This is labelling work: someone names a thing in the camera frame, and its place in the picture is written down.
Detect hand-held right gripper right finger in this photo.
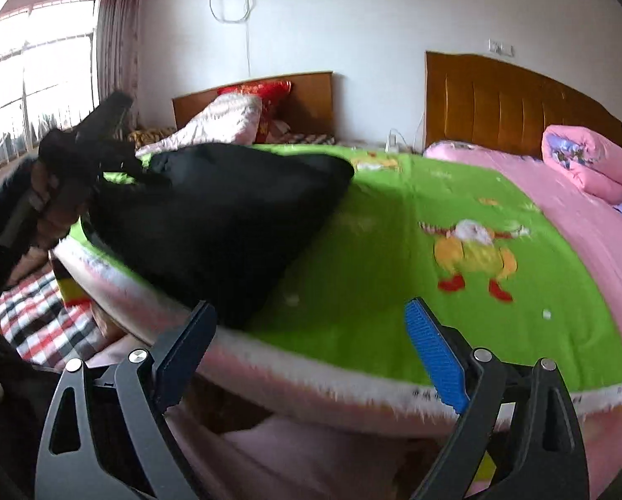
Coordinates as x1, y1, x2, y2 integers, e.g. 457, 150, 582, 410
404, 297, 589, 500

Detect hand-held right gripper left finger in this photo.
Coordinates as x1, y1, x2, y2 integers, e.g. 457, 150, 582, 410
35, 299, 219, 500

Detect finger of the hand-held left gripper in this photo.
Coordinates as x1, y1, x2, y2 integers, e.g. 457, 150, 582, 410
95, 159, 173, 188

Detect black pants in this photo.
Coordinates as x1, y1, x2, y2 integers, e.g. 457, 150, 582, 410
84, 142, 356, 330

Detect person's left hand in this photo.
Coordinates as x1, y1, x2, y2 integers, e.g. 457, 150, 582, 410
30, 159, 90, 251

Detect green printed blanket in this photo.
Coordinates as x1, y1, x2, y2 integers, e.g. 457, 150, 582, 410
50, 143, 622, 420

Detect pink white pillow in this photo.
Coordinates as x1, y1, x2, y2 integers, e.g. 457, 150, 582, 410
134, 94, 265, 160

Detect window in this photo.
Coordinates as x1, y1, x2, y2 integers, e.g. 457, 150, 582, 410
0, 0, 100, 183

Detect yellow red striped cloth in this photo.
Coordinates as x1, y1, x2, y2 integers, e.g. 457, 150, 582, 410
52, 259, 94, 308

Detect pink curtain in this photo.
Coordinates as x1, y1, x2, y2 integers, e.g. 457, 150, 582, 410
96, 0, 145, 131

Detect red black checked cloth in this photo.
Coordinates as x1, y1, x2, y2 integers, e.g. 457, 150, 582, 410
0, 271, 111, 370

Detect red pillow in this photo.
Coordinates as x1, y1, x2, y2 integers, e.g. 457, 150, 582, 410
217, 80, 293, 139

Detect pink bed sheet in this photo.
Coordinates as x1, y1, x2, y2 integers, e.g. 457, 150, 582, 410
97, 140, 622, 500

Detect small wooden headboard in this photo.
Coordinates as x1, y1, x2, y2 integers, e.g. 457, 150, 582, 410
172, 70, 335, 139

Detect folded pink quilt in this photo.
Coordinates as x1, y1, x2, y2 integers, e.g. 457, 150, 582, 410
542, 124, 622, 204

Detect large wooden headboard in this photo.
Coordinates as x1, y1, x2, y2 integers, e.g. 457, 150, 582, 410
424, 51, 622, 160

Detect white wall cable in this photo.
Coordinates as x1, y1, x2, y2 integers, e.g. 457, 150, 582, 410
209, 0, 254, 76

